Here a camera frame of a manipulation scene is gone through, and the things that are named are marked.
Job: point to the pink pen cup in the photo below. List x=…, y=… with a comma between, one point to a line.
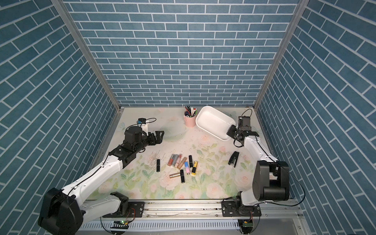
x=190, y=122

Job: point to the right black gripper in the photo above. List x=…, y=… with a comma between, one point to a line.
x=229, y=132

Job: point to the silver gold lipstick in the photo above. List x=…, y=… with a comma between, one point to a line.
x=174, y=175

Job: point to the tan lipstick tube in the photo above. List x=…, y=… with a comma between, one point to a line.
x=181, y=163

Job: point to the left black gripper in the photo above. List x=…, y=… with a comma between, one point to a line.
x=152, y=142

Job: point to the left green circuit board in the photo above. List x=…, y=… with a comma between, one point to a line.
x=120, y=224

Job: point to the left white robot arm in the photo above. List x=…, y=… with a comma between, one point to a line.
x=65, y=210

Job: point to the silver lip gloss tube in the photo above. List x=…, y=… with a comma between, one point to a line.
x=175, y=157

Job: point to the white plastic storage box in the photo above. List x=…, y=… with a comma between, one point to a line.
x=214, y=122

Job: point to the pink lip gloss tube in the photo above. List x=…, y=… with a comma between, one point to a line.
x=178, y=160

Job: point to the black lipstick front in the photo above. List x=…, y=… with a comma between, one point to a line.
x=182, y=177

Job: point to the red lip gloss tube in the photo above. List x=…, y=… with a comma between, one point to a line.
x=171, y=160

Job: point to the blue pink lipstick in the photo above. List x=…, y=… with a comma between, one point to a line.
x=187, y=168

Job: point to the right green circuit board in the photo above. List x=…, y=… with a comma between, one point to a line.
x=246, y=226

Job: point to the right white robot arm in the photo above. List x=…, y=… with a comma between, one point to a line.
x=271, y=176

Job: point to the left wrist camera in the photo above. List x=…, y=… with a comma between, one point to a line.
x=142, y=123

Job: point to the floral table mat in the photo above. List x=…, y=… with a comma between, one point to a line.
x=214, y=178

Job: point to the pens in cup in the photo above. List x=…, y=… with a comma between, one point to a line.
x=190, y=112

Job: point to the gold black lipstick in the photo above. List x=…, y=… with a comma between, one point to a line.
x=194, y=169

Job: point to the green circuit board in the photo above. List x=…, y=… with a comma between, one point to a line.
x=120, y=224
x=246, y=226

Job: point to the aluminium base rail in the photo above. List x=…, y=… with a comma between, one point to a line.
x=186, y=210

